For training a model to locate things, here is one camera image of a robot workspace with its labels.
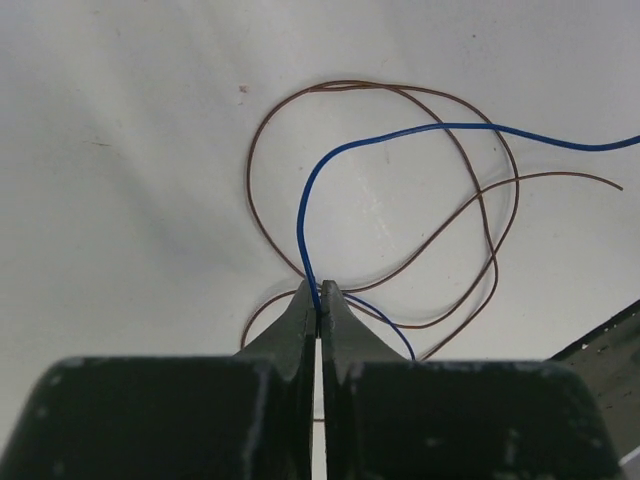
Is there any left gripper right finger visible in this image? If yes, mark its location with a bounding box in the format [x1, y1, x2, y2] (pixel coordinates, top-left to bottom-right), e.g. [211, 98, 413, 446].
[319, 281, 620, 479]

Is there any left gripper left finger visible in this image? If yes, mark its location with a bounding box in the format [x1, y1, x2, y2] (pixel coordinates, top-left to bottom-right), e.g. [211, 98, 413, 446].
[1, 283, 316, 479]

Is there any brown cable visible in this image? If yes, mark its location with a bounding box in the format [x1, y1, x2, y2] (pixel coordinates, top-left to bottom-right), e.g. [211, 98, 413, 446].
[239, 79, 624, 362]

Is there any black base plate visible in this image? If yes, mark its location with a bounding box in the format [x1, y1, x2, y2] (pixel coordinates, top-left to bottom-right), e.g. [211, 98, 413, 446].
[547, 297, 640, 411]

